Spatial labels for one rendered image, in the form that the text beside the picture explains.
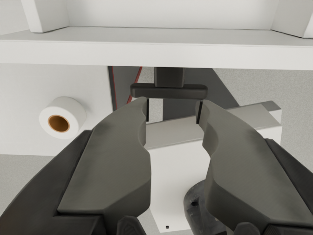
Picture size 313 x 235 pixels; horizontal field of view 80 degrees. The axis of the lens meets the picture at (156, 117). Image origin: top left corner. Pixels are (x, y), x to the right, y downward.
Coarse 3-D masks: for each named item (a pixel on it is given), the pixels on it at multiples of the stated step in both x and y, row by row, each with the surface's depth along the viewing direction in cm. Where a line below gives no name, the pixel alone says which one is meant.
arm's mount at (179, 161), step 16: (240, 112) 34; (256, 112) 32; (160, 128) 36; (176, 128) 34; (192, 128) 33; (256, 128) 29; (272, 128) 28; (160, 144) 32; (176, 144) 31; (192, 144) 30; (160, 160) 32; (176, 160) 32; (192, 160) 32; (208, 160) 32; (160, 176) 34; (176, 176) 34; (192, 176) 34; (160, 192) 36; (176, 192) 36; (160, 208) 39; (176, 208) 39; (160, 224) 42; (176, 224) 42
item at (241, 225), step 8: (128, 216) 5; (120, 224) 5; (128, 224) 5; (136, 224) 5; (240, 224) 5; (248, 224) 5; (120, 232) 5; (128, 232) 5; (136, 232) 5; (144, 232) 5; (240, 232) 5; (248, 232) 5; (256, 232) 5
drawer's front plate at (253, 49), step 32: (64, 32) 18; (96, 32) 18; (128, 32) 18; (160, 32) 19; (192, 32) 19; (224, 32) 19; (256, 32) 20; (96, 64) 15; (128, 64) 15; (160, 64) 15; (192, 64) 14; (224, 64) 14; (256, 64) 14; (288, 64) 14
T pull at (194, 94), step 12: (156, 72) 17; (168, 72) 17; (180, 72) 17; (132, 84) 18; (144, 84) 18; (156, 84) 17; (168, 84) 17; (180, 84) 17; (192, 84) 18; (132, 96) 18; (144, 96) 18; (156, 96) 18; (168, 96) 18; (180, 96) 18; (192, 96) 18; (204, 96) 18
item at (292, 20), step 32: (32, 0) 16; (64, 0) 20; (96, 0) 20; (128, 0) 20; (160, 0) 20; (192, 0) 20; (224, 0) 20; (256, 0) 20; (288, 0) 18; (32, 32) 17; (288, 32) 18
